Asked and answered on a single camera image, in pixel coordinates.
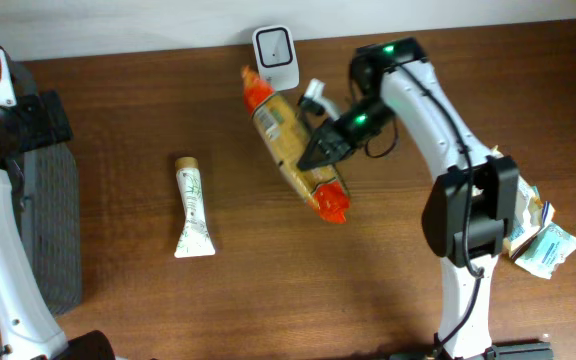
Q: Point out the white barcode scanner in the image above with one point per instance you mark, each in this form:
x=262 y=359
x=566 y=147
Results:
x=276 y=57

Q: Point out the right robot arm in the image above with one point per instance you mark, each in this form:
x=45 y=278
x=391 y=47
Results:
x=470 y=209

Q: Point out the grey plastic mesh basket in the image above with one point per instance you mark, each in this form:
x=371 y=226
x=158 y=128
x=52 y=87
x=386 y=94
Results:
x=46 y=199

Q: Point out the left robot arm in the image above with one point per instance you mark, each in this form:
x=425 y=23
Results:
x=27 y=329

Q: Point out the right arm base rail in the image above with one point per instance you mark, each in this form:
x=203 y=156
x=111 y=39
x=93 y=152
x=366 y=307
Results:
x=525 y=351

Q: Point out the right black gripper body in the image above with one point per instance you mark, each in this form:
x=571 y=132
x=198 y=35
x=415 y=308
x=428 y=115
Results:
x=332 y=140

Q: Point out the white toothpaste tube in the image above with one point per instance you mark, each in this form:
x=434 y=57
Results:
x=195 y=240

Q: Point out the orange noodle packet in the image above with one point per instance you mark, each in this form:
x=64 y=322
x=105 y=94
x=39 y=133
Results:
x=286 y=138

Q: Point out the teal wet wipes packet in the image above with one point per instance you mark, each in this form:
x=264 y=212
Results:
x=549 y=250

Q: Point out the yellow snack bag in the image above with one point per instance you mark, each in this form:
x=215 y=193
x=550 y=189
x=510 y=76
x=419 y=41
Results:
x=532 y=216

